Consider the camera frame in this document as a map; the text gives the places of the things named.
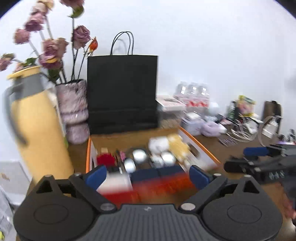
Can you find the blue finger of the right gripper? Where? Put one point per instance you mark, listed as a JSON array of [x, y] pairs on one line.
[[256, 151]]

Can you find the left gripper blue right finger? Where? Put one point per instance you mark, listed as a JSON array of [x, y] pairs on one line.
[[199, 177]]

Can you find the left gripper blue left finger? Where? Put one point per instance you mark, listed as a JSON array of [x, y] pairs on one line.
[[96, 177]]

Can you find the white round jar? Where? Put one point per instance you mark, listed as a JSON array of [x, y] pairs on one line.
[[168, 158], [129, 165], [139, 156]]

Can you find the navy blue zip pouch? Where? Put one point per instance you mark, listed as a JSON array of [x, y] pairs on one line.
[[148, 174]]

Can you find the person's right hand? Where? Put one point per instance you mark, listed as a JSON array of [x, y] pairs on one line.
[[287, 204]]

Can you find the yellow plush toy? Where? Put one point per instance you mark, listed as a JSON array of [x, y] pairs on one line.
[[177, 147]]

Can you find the red cardboard box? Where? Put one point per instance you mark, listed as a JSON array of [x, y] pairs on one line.
[[111, 151]]

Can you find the purple fluffy item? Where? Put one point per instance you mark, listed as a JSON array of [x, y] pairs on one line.
[[210, 129]]

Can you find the white plush toy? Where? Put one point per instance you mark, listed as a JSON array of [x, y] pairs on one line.
[[158, 145]]

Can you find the water bottle pack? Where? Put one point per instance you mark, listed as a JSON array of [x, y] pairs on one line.
[[195, 96]]

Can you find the pink patterned vase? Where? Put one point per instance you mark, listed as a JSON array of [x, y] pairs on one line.
[[73, 107]]

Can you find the yellow thermos jug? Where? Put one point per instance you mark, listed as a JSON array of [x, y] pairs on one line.
[[34, 122]]

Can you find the black paper shopping bag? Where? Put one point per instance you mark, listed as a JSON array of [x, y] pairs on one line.
[[121, 92]]

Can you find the dried pink flower bouquet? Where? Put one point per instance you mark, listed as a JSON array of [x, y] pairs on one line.
[[49, 51]]

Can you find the wire basket with items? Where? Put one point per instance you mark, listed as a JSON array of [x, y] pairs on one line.
[[244, 124]]

